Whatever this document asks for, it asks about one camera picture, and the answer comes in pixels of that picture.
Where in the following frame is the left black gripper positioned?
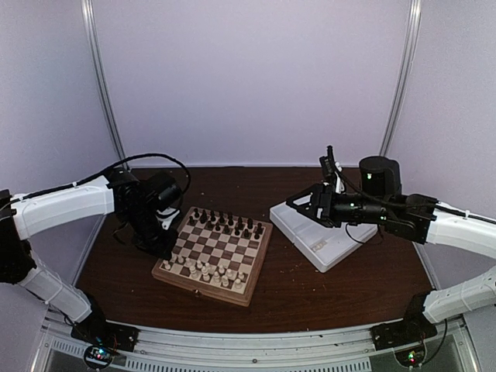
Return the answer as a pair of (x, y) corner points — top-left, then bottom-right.
(123, 205), (178, 260)

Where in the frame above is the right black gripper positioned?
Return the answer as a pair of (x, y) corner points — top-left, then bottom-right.
(286, 184), (391, 228)

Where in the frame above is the white tall piece carried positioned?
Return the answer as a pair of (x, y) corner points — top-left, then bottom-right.
(201, 263), (211, 283)

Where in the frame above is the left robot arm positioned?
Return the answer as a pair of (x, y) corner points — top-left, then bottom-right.
(1, 168), (184, 344)

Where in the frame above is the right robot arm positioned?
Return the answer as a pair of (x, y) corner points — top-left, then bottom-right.
(286, 153), (495, 343)

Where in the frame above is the wooden chess board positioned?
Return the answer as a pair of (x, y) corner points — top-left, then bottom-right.
(151, 207), (273, 307)

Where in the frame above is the white plastic tray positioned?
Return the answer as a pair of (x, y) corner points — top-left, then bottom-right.
(270, 202), (377, 273)

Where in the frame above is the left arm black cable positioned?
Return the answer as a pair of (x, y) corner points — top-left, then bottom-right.
(11, 153), (192, 206)

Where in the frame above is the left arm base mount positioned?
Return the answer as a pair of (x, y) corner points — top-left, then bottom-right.
(70, 294), (140, 352)

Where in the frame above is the front aluminium rail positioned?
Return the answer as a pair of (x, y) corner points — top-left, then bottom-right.
(34, 305), (474, 372)

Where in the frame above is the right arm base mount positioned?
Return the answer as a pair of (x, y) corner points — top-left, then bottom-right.
(370, 291), (437, 350)

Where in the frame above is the right aluminium frame post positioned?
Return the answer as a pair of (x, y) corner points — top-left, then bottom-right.
(378, 0), (422, 157)

